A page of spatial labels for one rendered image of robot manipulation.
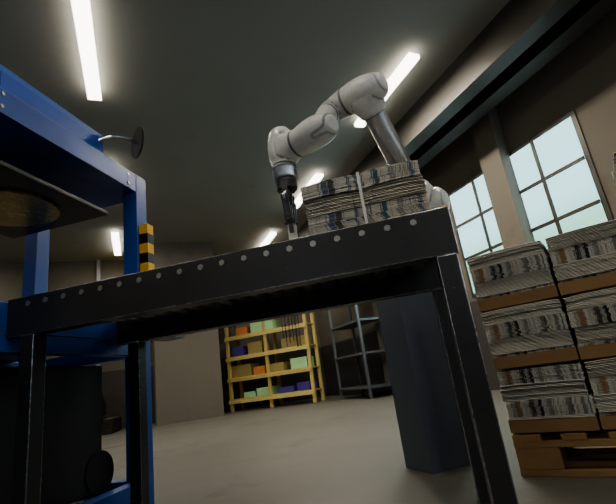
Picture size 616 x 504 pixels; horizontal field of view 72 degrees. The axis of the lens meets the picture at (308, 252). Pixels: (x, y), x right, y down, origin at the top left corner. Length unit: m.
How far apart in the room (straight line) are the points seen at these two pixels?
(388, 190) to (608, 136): 3.73
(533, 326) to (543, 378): 0.19
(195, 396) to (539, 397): 7.19
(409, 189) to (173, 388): 7.47
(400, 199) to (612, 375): 0.96
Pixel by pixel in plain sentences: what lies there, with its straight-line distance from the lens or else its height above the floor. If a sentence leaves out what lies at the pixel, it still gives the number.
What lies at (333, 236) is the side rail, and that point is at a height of 0.78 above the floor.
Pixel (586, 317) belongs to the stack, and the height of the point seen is 0.51.
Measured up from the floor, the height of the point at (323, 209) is 0.94.
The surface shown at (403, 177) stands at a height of 0.98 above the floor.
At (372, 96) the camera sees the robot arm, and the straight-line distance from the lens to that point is 1.97.
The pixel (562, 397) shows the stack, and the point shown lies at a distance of 1.84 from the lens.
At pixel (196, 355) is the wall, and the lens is 8.51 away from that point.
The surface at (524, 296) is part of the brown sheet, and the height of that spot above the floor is 0.63.
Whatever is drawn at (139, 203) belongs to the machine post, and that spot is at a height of 1.39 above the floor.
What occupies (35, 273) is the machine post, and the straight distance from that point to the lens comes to 2.59.
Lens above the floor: 0.44
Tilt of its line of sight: 16 degrees up
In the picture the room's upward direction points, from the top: 8 degrees counter-clockwise
